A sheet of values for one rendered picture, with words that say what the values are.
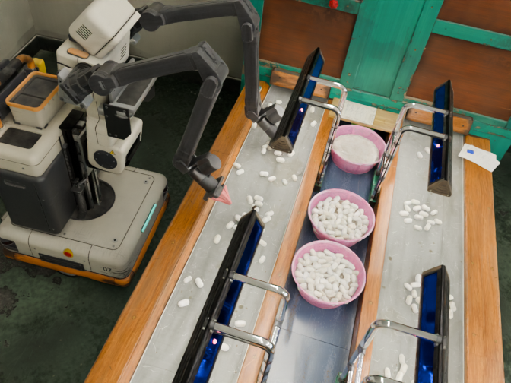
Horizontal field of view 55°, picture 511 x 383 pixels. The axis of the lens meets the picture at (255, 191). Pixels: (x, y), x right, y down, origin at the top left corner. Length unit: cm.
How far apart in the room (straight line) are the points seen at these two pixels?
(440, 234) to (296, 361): 79
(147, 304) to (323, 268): 63
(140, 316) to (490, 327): 117
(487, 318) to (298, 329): 65
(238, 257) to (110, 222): 125
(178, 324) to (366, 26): 148
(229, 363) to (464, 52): 161
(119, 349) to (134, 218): 102
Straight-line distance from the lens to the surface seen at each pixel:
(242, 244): 136
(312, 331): 175
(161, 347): 162
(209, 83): 148
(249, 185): 201
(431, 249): 201
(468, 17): 229
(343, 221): 196
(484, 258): 206
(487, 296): 196
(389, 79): 243
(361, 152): 229
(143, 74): 159
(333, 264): 183
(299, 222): 189
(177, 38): 365
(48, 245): 250
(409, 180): 223
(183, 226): 183
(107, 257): 238
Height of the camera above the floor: 221
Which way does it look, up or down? 48 degrees down
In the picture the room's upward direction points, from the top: 9 degrees clockwise
